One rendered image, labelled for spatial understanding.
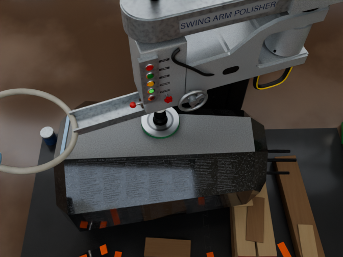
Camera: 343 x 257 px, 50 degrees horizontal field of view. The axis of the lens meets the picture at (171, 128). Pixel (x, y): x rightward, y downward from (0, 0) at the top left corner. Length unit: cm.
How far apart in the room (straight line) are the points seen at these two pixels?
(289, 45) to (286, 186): 125
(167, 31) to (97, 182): 101
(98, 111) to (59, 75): 163
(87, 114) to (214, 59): 71
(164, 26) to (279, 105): 205
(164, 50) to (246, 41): 38
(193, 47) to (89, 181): 93
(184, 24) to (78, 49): 236
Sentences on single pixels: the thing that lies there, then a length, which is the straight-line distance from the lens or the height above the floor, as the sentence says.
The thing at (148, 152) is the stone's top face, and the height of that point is 80.
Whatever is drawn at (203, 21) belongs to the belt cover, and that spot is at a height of 161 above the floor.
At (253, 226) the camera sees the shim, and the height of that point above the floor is 24.
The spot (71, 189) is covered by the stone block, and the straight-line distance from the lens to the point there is 212.
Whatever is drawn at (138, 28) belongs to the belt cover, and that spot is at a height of 163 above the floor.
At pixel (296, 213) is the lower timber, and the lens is 274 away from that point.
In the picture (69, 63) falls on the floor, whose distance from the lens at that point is 358.
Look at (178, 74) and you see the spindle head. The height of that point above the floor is 134.
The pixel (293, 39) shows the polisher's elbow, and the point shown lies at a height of 135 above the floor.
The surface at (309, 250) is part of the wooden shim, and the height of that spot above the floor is 12.
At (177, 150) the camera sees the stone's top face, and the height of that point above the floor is 80.
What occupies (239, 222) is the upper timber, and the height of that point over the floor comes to 23.
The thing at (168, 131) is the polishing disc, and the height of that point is 85.
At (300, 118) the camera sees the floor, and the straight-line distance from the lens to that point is 327.
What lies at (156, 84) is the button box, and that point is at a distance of 159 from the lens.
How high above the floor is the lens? 258
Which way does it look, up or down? 58 degrees down
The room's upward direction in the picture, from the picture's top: straight up
